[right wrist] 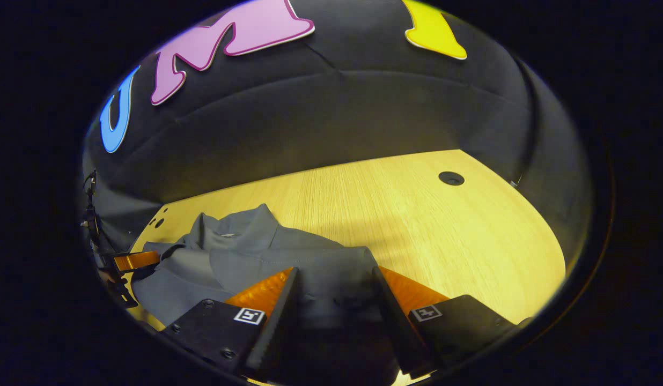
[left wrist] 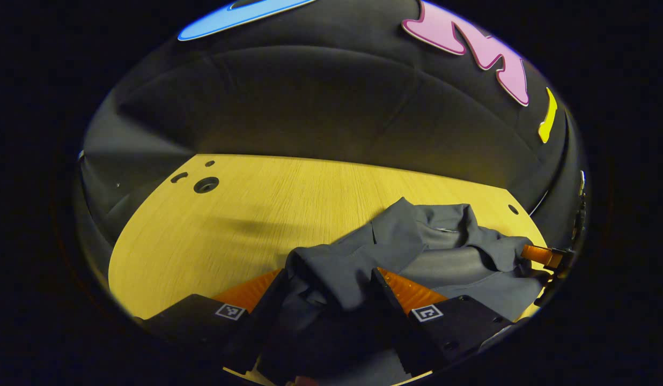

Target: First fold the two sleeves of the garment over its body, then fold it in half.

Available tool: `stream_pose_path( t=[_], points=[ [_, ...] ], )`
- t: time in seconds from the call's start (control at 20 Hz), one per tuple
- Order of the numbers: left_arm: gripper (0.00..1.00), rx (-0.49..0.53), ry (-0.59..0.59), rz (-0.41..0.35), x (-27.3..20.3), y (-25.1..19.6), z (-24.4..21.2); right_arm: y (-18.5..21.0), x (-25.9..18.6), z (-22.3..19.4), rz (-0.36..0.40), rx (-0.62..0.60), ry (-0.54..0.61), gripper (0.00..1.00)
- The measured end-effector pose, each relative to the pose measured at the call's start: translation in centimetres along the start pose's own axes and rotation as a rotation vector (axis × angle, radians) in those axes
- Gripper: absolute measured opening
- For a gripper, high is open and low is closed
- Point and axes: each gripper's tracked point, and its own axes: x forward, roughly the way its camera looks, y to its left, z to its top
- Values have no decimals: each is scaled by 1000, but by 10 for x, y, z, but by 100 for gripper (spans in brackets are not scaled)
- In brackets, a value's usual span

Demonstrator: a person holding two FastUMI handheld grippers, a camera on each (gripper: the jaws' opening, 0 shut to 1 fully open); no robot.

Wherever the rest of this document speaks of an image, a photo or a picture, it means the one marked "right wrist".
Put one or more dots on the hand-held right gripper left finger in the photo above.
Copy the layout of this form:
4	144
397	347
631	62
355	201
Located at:
280	316

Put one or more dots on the black backdrop cloth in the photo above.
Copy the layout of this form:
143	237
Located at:
337	107

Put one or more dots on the silver metal clip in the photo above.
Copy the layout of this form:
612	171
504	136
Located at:
516	182

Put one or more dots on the grey collared shirt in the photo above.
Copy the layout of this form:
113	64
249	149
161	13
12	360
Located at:
245	257

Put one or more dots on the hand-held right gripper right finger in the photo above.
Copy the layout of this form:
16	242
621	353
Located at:
393	321

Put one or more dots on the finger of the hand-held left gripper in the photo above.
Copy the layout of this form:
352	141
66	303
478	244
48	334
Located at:
135	260

